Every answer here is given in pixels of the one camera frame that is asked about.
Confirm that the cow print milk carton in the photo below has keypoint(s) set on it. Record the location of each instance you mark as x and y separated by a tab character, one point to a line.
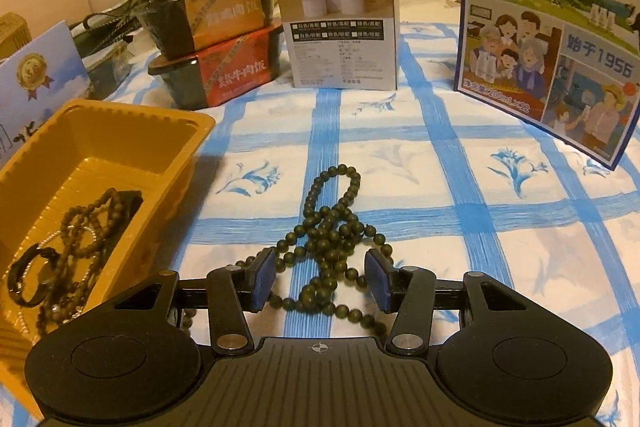
40	82

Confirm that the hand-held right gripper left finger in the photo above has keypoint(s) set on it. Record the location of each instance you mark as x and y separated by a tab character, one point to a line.
265	279

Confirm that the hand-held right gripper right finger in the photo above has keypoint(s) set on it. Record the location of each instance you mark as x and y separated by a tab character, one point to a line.
377	278

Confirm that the black hair clip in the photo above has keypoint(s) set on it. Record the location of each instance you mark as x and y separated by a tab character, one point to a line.
130	199

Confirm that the orange label rice bowl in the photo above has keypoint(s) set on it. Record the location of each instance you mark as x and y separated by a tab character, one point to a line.
215	14

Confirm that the labelled cardboard box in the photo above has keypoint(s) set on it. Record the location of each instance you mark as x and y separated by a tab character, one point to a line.
15	37

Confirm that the yellow plastic tray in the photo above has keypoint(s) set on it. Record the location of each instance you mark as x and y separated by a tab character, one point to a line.
100	142

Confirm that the small white product box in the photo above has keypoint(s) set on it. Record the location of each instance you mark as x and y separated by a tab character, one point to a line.
340	7

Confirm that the blue illustrated milk carton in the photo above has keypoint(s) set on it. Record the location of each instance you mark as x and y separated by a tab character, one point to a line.
545	32

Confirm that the red label rice bowl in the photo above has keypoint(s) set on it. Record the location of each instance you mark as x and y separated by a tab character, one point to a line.
225	72

